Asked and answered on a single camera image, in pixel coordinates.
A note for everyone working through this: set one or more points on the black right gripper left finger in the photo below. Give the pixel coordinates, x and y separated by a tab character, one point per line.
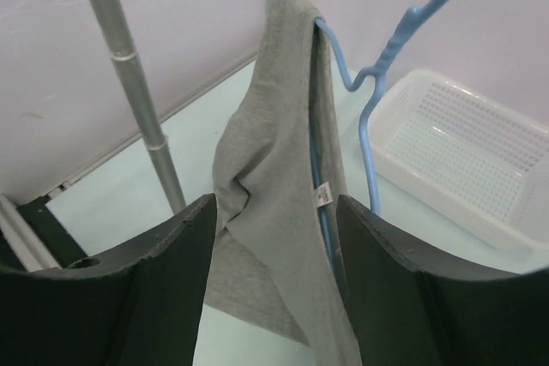
139	303

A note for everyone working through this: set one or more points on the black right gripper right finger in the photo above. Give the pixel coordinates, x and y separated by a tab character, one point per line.
411	303

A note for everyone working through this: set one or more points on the grey t shirt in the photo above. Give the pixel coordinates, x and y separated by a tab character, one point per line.
270	265

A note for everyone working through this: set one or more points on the silver clothes rack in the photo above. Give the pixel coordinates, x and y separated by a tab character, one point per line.
29	249

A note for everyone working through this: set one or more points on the white perforated plastic basket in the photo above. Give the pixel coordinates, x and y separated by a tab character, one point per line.
476	162

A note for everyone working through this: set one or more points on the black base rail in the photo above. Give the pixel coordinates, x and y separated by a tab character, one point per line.
51	232

